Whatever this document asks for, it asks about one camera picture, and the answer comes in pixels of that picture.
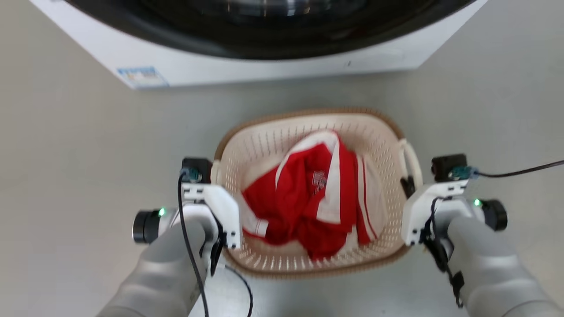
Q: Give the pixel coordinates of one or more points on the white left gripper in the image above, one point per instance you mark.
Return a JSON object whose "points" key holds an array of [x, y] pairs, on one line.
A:
{"points": [[222, 207]]}

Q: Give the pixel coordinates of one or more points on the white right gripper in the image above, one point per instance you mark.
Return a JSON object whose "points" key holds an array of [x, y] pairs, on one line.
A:
{"points": [[416, 215]]}

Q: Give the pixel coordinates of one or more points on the beige plastic laundry basket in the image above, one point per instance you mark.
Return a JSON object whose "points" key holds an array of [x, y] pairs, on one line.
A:
{"points": [[264, 141]]}

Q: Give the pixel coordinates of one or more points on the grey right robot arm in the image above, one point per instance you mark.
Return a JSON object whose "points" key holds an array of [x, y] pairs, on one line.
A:
{"points": [[493, 264]]}

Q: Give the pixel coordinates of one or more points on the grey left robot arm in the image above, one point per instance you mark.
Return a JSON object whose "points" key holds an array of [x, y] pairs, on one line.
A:
{"points": [[163, 273]]}

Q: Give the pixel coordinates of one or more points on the red and white garment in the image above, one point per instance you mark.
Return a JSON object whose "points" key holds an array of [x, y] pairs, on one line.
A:
{"points": [[304, 202]]}

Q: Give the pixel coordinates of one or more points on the white washing machine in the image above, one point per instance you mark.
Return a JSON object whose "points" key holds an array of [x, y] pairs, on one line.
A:
{"points": [[282, 70]]}

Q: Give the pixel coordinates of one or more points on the blue energy label sticker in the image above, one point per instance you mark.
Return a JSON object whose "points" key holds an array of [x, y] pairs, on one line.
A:
{"points": [[142, 77]]}

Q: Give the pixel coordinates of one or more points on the black round washer door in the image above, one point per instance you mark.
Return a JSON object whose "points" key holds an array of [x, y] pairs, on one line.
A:
{"points": [[264, 44]]}

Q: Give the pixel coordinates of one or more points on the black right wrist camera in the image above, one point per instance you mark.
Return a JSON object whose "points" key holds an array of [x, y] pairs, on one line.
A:
{"points": [[447, 165]]}

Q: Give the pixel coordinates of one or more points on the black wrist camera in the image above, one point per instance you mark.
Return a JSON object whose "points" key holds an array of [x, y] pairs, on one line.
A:
{"points": [[447, 165], [198, 165]]}

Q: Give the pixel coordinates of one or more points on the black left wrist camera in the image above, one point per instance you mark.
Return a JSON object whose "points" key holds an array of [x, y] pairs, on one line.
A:
{"points": [[198, 165]]}

